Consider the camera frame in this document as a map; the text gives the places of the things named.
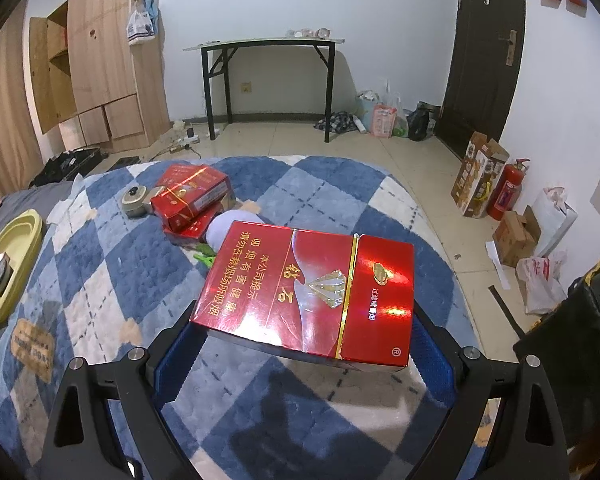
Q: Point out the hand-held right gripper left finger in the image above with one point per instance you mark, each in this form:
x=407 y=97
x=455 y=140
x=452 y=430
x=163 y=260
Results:
x=172 y=370

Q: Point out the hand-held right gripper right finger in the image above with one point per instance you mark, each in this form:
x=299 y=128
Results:
x=435 y=355

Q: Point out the yellow-green plastic tray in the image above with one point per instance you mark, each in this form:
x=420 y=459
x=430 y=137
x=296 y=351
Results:
x=17 y=240

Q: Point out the large red cigarette carton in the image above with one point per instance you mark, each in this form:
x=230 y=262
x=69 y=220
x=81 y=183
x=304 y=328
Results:
x=300 y=290

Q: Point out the red box with gold band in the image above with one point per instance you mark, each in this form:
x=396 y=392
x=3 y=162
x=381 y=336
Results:
x=190 y=192

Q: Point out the black strip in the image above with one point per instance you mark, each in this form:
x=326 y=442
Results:
x=505 y=310

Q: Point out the blue white checkered blanket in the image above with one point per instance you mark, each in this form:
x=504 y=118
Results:
x=130 y=285

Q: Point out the black open case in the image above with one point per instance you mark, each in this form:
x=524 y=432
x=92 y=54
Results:
x=67 y=165

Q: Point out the beige curtain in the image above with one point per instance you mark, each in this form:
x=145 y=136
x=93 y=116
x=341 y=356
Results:
x=5 y=120

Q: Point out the white paper sheet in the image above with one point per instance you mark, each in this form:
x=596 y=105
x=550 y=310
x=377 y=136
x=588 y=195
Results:
x=500 y=265

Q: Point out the green plastic clip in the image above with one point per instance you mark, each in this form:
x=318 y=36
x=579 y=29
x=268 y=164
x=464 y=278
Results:
x=204 y=256

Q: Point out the white red plastic bag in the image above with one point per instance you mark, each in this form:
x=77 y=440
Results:
x=542 y=285

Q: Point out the large black bag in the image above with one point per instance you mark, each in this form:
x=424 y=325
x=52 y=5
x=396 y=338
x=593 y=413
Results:
x=575 y=355

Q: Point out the brown cardboard box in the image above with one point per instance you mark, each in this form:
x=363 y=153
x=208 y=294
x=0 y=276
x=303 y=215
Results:
x=515 y=237

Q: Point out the pale lavender round object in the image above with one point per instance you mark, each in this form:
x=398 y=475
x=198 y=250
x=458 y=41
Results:
x=222 y=227

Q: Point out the dark flat mat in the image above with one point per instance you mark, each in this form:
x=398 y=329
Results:
x=124 y=163

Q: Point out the tape roll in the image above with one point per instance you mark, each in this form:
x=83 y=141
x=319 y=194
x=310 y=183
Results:
x=136 y=201

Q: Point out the red fire extinguisher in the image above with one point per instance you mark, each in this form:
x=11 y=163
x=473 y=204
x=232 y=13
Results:
x=505 y=192

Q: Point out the white paper bag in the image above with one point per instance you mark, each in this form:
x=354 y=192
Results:
x=555 y=222

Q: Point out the printed cardboard box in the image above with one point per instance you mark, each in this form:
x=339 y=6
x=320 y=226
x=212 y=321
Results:
x=477 y=175

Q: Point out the wooden wardrobe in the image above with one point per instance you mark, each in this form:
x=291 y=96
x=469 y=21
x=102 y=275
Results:
x=105 y=50

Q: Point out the white power strip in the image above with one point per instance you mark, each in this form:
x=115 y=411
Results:
x=190 y=135

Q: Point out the green plastic bag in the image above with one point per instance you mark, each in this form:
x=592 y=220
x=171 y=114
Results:
x=401 y=127

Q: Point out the black plastic bag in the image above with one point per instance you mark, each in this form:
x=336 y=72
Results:
x=422 y=122

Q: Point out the pink packet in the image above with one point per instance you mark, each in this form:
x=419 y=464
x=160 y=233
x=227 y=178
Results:
x=384 y=121

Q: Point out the white hanging plastic bag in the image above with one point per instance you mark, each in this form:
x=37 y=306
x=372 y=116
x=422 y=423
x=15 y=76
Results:
x=140 y=27

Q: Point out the plaid cloth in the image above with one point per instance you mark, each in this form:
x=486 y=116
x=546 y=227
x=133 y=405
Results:
x=335 y=122

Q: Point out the blue hanging cloth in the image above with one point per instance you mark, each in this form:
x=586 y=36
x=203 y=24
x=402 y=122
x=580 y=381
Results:
x=151 y=5

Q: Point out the dark brown door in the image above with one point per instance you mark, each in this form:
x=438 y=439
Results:
x=485 y=50

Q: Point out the black folding table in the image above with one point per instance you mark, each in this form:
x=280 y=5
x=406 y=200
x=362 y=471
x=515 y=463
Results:
x=260 y=45

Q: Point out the clear items on table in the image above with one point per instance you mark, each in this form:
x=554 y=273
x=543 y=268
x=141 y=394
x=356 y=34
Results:
x=310 y=33

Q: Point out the wall socket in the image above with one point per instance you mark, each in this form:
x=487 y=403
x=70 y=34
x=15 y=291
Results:
x=246 y=88

